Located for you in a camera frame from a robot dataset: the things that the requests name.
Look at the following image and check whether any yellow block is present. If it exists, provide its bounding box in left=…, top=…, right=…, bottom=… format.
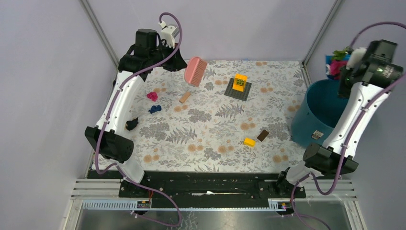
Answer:
left=243, top=138, right=256, bottom=147

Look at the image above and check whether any green paper scrap front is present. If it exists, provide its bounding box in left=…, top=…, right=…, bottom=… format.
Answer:
left=331, top=46, right=350, bottom=61

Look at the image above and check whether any purple cable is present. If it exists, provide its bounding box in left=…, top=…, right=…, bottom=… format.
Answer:
left=93, top=12, right=184, bottom=228
left=290, top=21, right=406, bottom=230

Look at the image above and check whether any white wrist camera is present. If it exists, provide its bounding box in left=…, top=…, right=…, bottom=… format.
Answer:
left=346, top=47, right=367, bottom=70
left=158, top=21, right=180, bottom=48

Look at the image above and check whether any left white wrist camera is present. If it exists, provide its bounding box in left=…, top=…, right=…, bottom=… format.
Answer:
left=158, top=21, right=180, bottom=48

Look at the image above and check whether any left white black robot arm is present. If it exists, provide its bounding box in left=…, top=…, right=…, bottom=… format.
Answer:
left=85, top=24, right=187, bottom=197

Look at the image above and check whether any grey lego baseplate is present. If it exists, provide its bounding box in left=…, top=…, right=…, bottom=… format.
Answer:
left=224, top=78, right=252, bottom=101

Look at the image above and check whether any blue dustpan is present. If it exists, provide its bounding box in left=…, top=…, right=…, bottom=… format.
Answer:
left=325, top=54, right=350, bottom=80

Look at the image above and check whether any teal plastic bucket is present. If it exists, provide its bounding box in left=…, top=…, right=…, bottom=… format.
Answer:
left=291, top=80, right=348, bottom=147

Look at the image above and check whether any black paper scrap left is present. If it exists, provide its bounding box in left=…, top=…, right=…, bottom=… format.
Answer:
left=125, top=118, right=139, bottom=131

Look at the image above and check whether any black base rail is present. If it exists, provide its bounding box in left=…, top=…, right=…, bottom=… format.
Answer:
left=118, top=171, right=307, bottom=210

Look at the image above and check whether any large magenta paper scrap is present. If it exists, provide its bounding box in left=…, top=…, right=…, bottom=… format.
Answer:
left=328, top=61, right=347, bottom=80

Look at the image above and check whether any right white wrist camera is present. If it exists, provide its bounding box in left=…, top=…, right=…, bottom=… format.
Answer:
left=346, top=47, right=367, bottom=70

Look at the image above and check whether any wooden block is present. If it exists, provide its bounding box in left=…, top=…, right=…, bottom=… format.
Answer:
left=179, top=92, right=191, bottom=104

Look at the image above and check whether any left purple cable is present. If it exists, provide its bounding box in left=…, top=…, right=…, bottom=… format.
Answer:
left=93, top=12, right=184, bottom=228

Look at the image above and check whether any dark blue paper scrap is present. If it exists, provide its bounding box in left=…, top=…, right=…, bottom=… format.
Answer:
left=149, top=105, right=162, bottom=114

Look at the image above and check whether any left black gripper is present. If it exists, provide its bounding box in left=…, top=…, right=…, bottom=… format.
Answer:
left=149, top=40, right=187, bottom=71

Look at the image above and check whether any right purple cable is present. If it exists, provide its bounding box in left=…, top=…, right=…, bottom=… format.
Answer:
left=290, top=21, right=406, bottom=230

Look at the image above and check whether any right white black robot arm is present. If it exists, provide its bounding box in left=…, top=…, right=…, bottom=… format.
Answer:
left=274, top=40, right=404, bottom=197

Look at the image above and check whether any yellow lego house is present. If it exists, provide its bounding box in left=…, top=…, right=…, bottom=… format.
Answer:
left=232, top=73, right=248, bottom=92

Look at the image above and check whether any small magenta paper scrap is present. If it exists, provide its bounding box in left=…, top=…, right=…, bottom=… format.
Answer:
left=147, top=92, right=158, bottom=102

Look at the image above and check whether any pink hand broom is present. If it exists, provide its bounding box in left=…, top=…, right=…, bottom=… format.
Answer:
left=184, top=57, right=207, bottom=87

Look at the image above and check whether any brown block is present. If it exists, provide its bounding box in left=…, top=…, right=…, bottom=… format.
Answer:
left=257, top=129, right=269, bottom=142

